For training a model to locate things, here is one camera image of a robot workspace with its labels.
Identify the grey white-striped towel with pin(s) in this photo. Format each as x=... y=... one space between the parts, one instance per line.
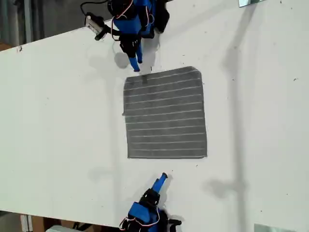
x=166 y=113

